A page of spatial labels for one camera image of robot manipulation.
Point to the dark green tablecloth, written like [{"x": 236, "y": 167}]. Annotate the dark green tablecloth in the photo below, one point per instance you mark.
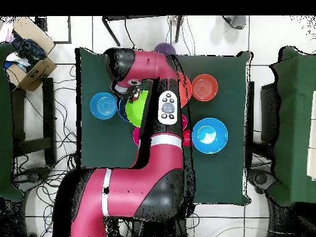
[{"x": 217, "y": 172}]

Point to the large blue plastic bowl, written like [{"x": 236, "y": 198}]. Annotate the large blue plastic bowl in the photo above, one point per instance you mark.
[
  {"x": 217, "y": 135},
  {"x": 121, "y": 109}
]

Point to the pink plastic bowl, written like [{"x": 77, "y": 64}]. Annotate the pink plastic bowl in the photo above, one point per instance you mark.
[{"x": 136, "y": 135}]

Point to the purple plastic bowl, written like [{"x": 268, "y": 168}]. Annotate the purple plastic bowl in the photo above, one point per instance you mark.
[{"x": 165, "y": 48}]

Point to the pink plastic cup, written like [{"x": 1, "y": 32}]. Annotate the pink plastic cup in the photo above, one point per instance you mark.
[{"x": 184, "y": 122}]

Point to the green cloth covered table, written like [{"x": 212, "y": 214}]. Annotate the green cloth covered table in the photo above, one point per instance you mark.
[
  {"x": 6, "y": 123},
  {"x": 293, "y": 123}
]

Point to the small blue flat-bottomed bowl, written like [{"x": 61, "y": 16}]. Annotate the small blue flat-bottomed bowl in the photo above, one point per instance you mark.
[{"x": 103, "y": 106}]

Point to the cardboard box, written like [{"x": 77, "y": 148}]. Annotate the cardboard box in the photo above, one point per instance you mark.
[{"x": 38, "y": 74}]

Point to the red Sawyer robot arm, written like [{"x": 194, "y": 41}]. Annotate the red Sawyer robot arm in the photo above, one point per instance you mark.
[{"x": 138, "y": 190}]

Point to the dark clothes bundle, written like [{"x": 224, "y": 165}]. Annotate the dark clothes bundle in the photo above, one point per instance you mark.
[{"x": 30, "y": 50}]

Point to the green plastic bowl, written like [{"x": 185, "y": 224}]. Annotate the green plastic bowl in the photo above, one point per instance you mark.
[{"x": 135, "y": 111}]

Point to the large orange plastic bowl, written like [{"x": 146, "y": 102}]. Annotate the large orange plastic bowl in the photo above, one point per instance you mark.
[{"x": 186, "y": 88}]

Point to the small orange flat-bottomed bowl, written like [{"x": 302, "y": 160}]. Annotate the small orange flat-bottomed bowl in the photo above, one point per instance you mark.
[{"x": 205, "y": 87}]

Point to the red plastic cup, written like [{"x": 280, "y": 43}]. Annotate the red plastic cup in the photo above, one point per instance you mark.
[{"x": 188, "y": 138}]

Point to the black metal table frame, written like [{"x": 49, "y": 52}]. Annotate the black metal table frame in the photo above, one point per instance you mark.
[{"x": 178, "y": 29}]

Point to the black bench frame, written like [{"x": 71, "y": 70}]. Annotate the black bench frame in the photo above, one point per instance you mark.
[{"x": 48, "y": 111}]

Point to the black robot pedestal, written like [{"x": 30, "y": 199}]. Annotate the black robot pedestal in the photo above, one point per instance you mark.
[{"x": 153, "y": 227}]

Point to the beige board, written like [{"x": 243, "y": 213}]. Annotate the beige board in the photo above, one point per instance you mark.
[{"x": 312, "y": 135}]

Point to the black box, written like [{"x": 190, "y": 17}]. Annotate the black box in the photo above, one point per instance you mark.
[{"x": 41, "y": 23}]

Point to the black stand base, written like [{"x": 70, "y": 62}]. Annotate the black stand base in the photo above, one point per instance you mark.
[
  {"x": 261, "y": 179},
  {"x": 32, "y": 176}
]

